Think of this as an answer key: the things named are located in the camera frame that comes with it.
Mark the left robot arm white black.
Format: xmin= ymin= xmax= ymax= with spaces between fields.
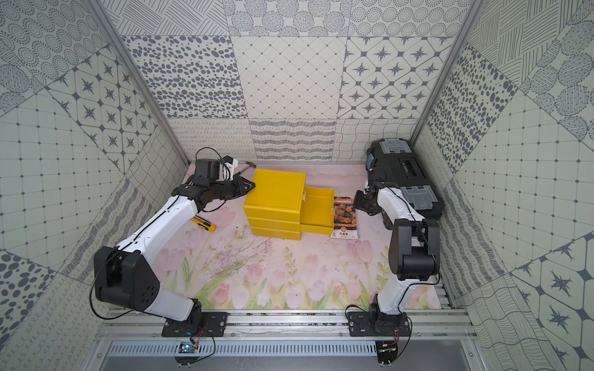
xmin=91 ymin=175 xmax=256 ymax=326

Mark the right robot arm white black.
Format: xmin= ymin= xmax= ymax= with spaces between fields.
xmin=354 ymin=187 xmax=441 ymax=322

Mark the hammer with black handle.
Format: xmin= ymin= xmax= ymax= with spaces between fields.
xmin=233 ymin=162 xmax=257 ymax=177

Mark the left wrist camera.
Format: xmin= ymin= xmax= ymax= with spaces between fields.
xmin=193 ymin=156 xmax=238 ymax=186

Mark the aluminium frame rail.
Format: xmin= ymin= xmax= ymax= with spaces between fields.
xmin=95 ymin=309 xmax=478 ymax=341

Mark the black plastic toolbox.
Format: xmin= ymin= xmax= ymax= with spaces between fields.
xmin=364 ymin=139 xmax=444 ymax=220

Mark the yellow black utility knife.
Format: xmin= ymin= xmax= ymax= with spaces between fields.
xmin=191 ymin=215 xmax=216 ymax=232

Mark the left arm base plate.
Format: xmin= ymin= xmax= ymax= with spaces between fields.
xmin=161 ymin=312 xmax=229 ymax=338

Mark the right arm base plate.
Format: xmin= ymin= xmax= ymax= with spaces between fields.
xmin=346 ymin=311 xmax=411 ymax=337

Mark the white slotted cable duct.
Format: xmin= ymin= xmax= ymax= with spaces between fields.
xmin=108 ymin=340 xmax=377 ymax=358

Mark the yellow plastic drawer cabinet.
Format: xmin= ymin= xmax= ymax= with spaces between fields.
xmin=244 ymin=169 xmax=306 ymax=241

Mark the dark orange fruit seed bag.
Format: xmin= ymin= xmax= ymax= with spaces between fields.
xmin=331 ymin=196 xmax=358 ymax=240

